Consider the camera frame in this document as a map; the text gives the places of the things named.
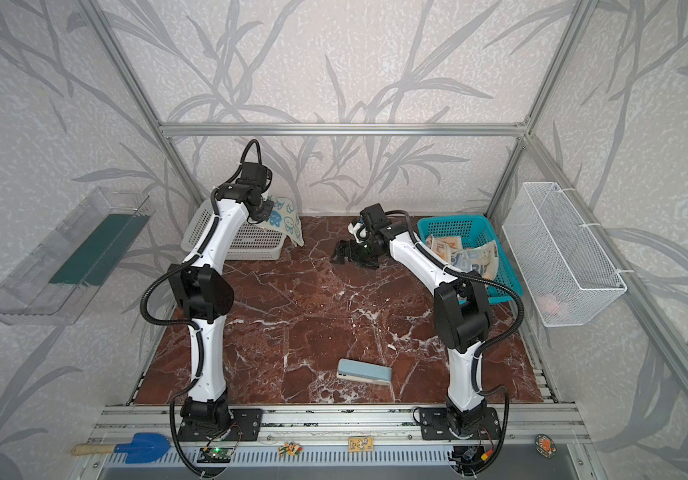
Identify blue bunny pattern towel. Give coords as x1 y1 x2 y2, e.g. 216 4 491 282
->
258 195 305 247

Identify white perforated plastic basket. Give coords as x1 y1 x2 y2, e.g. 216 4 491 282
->
180 200 287 261

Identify teal perforated plastic basket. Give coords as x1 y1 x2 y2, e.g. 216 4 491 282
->
417 214 524 307

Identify blue rabbit print towel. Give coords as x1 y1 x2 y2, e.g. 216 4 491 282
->
450 240 500 280

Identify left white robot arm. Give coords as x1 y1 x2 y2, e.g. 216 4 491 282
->
140 139 274 441

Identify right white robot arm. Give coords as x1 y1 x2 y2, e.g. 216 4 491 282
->
331 204 524 444

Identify orange rabbit print towel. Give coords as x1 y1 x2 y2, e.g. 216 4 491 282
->
425 235 464 264

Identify light blue stapler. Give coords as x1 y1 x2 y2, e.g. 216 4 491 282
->
337 359 392 385

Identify small yellow circuit board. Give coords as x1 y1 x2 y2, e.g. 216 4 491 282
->
347 436 375 453

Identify small colourful connector bundle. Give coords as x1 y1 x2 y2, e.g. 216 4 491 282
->
278 442 303 457

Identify green microcontroller board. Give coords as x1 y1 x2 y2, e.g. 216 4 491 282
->
196 446 236 464

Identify round orange circuit board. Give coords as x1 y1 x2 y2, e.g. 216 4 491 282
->
535 434 557 459

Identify blue toy shovel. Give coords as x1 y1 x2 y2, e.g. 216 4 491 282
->
71 433 171 464

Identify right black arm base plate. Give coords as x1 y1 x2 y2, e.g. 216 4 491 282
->
413 405 501 441

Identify pink object in wire basket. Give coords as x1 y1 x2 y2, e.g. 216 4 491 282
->
536 294 568 318

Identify white wire mesh basket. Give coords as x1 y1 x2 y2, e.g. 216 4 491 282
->
503 182 627 328

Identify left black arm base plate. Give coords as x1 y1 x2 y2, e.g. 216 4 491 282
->
178 408 263 442

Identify clear plastic wall tray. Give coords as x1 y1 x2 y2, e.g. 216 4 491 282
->
0 187 155 326

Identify right controller board with wires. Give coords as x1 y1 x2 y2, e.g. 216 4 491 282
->
448 444 499 477

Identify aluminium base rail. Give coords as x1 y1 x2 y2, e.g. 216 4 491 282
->
86 403 591 446

